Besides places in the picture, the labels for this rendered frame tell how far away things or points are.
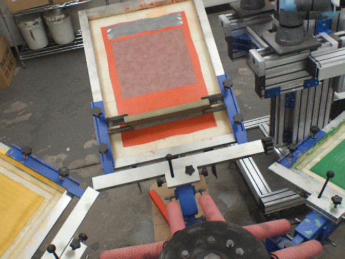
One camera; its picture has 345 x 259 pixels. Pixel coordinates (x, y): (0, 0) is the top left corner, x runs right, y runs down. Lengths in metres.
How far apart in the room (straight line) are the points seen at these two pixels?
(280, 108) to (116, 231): 1.41
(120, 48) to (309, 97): 1.26
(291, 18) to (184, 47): 0.53
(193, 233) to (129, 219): 1.80
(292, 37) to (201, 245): 1.24
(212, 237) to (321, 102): 1.68
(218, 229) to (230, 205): 1.74
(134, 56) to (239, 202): 1.48
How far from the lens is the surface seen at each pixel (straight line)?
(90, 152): 3.52
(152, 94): 1.72
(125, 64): 1.80
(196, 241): 1.10
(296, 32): 2.03
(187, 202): 1.50
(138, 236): 2.79
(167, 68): 1.78
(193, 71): 1.77
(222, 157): 1.54
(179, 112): 1.59
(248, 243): 1.10
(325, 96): 2.62
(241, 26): 2.46
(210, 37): 1.82
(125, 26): 1.90
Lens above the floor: 2.22
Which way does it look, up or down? 39 degrees down
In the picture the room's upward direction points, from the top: 10 degrees counter-clockwise
